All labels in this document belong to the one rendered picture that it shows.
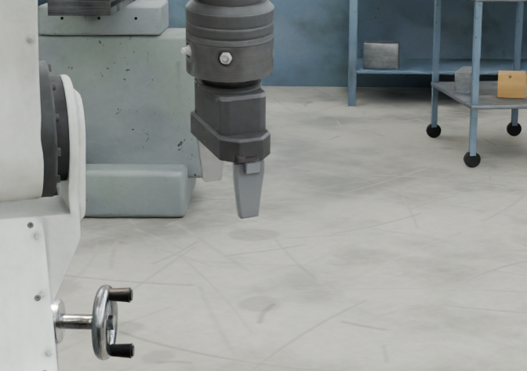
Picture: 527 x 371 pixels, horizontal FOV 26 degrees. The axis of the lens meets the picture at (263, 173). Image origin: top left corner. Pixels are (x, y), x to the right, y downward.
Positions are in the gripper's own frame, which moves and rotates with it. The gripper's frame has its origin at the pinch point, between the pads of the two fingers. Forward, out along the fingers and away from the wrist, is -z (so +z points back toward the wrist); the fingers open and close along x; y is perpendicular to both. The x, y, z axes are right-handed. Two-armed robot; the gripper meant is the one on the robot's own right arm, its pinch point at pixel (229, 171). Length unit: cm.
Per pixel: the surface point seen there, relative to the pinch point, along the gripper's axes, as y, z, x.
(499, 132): -323, -170, 412
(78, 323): 5, -43, 51
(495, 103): -272, -127, 346
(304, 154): -195, -162, 401
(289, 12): -284, -145, 624
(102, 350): 3, -45, 45
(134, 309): -47, -129, 208
